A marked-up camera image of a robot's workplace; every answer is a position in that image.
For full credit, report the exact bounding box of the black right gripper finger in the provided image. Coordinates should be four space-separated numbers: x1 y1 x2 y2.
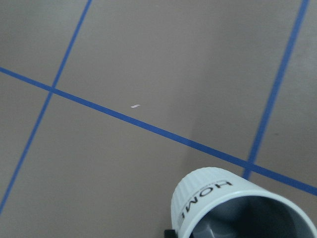
164 229 174 238

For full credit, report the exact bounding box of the white mug grey inside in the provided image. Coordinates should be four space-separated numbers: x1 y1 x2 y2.
171 167 317 238

